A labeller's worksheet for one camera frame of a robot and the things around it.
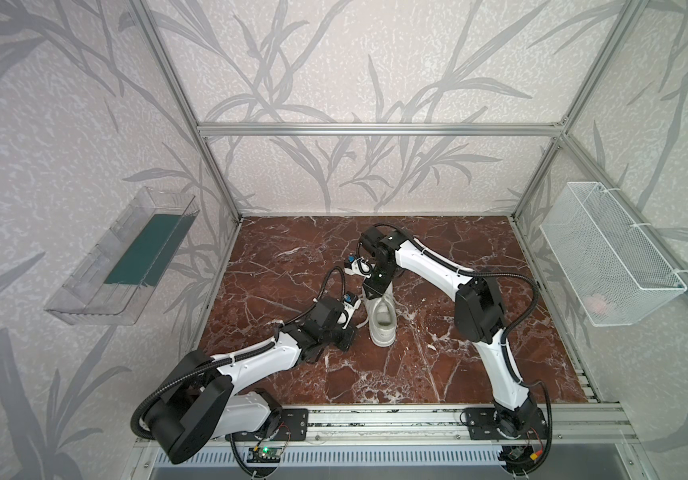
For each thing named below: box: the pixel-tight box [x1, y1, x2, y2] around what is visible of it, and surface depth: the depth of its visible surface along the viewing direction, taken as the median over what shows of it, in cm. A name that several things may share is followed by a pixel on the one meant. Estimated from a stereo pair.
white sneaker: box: [362, 282, 397, 348], surface depth 88 cm
